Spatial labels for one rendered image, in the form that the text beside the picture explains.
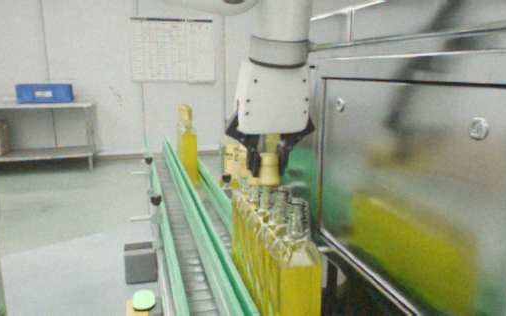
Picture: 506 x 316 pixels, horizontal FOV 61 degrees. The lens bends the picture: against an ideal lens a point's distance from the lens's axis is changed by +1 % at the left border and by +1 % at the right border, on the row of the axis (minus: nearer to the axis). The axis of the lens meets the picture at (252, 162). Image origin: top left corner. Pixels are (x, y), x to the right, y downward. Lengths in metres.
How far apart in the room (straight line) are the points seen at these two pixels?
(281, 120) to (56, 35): 5.95
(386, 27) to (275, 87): 0.16
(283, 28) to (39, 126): 6.09
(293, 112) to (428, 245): 0.24
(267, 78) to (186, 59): 5.85
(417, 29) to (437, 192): 0.19
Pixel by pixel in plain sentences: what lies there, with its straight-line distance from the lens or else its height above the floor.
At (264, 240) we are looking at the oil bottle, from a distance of 0.59.
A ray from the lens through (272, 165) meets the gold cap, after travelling 0.62.
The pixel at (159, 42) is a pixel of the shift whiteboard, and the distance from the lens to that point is 6.38.
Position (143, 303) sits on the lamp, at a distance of 0.93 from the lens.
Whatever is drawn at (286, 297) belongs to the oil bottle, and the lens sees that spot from 0.55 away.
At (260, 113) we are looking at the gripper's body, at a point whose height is 1.24.
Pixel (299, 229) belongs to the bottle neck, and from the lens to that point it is 0.54.
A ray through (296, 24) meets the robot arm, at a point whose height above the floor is 1.35.
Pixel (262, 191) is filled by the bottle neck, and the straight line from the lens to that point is 0.64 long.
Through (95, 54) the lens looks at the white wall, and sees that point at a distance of 6.39.
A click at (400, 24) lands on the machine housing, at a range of 0.57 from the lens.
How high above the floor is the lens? 1.30
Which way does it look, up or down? 12 degrees down
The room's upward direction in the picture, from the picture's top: straight up
